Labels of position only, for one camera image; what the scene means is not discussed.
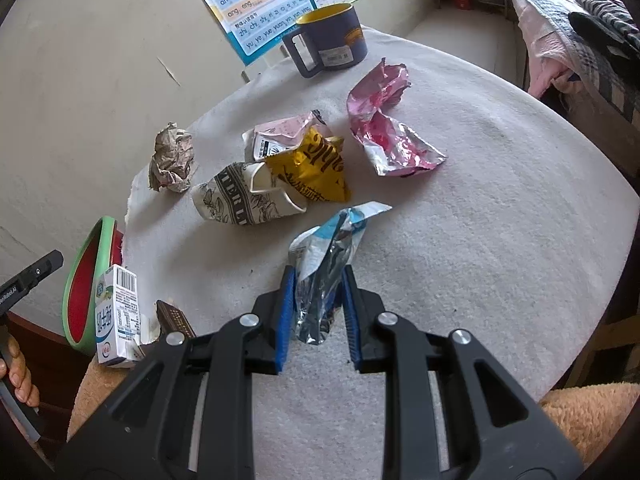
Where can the green rimmed red waste bin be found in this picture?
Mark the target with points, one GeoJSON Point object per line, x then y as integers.
{"type": "Point", "coordinates": [82, 300]}

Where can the blue striped wall poster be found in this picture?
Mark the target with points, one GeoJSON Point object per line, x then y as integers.
{"type": "Point", "coordinates": [260, 15]}

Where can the crumpled grey paper ball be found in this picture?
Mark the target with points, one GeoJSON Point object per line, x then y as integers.
{"type": "Point", "coordinates": [172, 157]}

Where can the white milk carton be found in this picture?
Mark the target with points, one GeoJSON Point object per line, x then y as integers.
{"type": "Point", "coordinates": [117, 310]}

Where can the pale pink wrapper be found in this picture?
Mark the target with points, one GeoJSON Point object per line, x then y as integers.
{"type": "Point", "coordinates": [280, 127]}

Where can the dark blue mug yellow inside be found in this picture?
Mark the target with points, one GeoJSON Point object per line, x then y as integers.
{"type": "Point", "coordinates": [335, 35]}

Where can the brown wrapper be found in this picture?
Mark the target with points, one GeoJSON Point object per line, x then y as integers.
{"type": "Point", "coordinates": [175, 317]}

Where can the bed with plaid sheet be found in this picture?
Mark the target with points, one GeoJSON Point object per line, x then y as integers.
{"type": "Point", "coordinates": [550, 25]}

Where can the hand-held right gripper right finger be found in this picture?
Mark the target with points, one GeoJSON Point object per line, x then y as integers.
{"type": "Point", "coordinates": [352, 320]}

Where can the pink foil wrapper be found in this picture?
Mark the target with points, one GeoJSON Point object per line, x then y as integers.
{"type": "Point", "coordinates": [380, 130]}

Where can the light blue foil wrapper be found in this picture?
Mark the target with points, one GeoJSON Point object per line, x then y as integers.
{"type": "Point", "coordinates": [320, 260]}

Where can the black garment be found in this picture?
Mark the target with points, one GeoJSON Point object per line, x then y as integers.
{"type": "Point", "coordinates": [605, 35]}

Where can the person's left hand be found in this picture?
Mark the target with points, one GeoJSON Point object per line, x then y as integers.
{"type": "Point", "coordinates": [22, 380]}

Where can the white black printed wrapper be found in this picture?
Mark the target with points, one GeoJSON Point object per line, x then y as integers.
{"type": "Point", "coordinates": [225, 202]}

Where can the yellow black printed wrapper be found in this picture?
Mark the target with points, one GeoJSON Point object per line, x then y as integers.
{"type": "Point", "coordinates": [310, 175]}

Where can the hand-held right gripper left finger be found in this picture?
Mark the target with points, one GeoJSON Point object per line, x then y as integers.
{"type": "Point", "coordinates": [282, 320]}

